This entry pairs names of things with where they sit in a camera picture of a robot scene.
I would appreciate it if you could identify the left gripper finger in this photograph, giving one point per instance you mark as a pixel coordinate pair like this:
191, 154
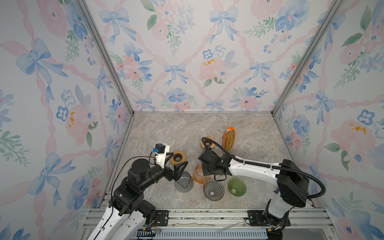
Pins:
168, 156
179, 169

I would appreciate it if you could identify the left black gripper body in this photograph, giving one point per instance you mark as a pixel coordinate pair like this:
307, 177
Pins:
167, 174

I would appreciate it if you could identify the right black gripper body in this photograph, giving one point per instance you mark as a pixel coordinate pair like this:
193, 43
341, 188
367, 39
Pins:
208, 172

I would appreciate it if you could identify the orange glass carafe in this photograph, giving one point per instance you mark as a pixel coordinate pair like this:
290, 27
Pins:
198, 175

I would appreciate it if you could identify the wooden ring holder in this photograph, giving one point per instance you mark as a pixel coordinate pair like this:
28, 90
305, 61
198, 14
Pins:
208, 142
178, 157

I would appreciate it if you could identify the green glass dripper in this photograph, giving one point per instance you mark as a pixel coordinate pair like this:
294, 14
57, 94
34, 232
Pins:
237, 187

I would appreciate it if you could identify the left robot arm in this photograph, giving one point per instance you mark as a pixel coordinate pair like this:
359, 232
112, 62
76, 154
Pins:
128, 211

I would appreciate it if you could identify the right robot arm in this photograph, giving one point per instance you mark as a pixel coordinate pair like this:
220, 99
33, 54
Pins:
291, 182

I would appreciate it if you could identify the clear glass dripper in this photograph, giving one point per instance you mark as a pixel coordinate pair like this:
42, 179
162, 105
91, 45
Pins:
213, 190

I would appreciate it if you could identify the clear glass carafe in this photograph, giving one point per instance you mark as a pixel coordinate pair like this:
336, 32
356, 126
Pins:
185, 183

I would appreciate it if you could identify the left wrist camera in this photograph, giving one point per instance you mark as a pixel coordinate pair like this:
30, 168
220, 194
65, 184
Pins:
160, 152

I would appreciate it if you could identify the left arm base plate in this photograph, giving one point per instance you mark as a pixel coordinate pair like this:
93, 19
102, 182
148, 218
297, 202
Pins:
158, 218

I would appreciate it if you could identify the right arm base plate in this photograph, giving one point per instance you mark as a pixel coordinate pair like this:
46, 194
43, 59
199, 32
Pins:
255, 216

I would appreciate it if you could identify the aluminium front rail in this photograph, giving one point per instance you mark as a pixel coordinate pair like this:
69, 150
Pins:
228, 224

